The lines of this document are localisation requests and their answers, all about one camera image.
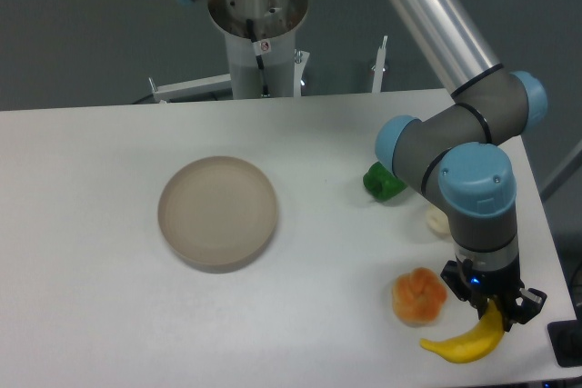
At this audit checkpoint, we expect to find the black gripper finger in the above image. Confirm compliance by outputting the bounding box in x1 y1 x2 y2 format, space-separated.
499 288 547 332
440 260 483 318

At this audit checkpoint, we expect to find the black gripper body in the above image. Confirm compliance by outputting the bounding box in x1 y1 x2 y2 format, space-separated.
453 256 524 309

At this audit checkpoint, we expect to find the yellow toy banana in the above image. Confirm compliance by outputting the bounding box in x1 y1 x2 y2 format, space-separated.
419 301 505 364

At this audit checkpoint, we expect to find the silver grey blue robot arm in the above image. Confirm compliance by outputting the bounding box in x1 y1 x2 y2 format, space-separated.
186 0 547 330

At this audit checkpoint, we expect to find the black device at table edge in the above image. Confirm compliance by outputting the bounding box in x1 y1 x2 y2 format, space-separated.
547 320 581 368

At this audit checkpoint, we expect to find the white toy garlic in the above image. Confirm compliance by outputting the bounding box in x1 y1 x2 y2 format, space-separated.
426 204 450 236

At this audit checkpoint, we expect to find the green toy bell pepper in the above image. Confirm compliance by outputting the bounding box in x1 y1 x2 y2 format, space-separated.
363 162 407 202

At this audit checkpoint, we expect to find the grey metal table leg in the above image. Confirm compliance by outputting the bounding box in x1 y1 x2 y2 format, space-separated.
539 141 581 203

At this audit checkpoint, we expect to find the beige round plate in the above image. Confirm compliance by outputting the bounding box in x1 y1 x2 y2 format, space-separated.
157 156 278 273

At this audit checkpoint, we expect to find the white metal upright bracket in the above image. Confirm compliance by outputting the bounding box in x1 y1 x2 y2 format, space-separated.
371 35 388 93

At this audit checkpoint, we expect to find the white metal mounting bracket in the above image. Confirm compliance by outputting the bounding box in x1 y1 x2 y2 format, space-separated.
148 74 231 103

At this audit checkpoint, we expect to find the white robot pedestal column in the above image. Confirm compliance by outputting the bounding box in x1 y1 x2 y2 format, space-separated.
208 0 308 100

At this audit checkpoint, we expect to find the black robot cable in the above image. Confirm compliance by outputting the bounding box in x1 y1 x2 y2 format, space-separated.
245 18 272 99

